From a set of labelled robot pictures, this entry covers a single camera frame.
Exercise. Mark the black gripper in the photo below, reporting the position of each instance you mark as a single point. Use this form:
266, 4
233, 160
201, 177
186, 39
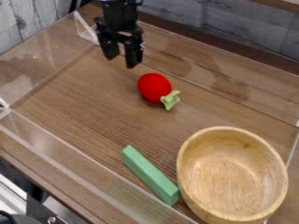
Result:
118, 27

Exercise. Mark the red plush fruit green stem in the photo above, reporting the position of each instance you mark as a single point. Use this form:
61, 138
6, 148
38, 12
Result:
157, 90

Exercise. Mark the green rectangular block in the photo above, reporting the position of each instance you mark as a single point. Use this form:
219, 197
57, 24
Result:
162, 186

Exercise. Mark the wooden bowl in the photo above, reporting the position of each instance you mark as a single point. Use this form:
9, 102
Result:
231, 176

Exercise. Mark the clear acrylic triangle bracket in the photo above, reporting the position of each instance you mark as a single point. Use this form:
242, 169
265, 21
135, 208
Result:
86, 31

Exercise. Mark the clear acrylic enclosure wall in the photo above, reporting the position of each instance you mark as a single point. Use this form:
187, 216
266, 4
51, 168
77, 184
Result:
73, 111

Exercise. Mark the black metal frame bracket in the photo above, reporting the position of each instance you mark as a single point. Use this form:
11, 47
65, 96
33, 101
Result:
46, 209

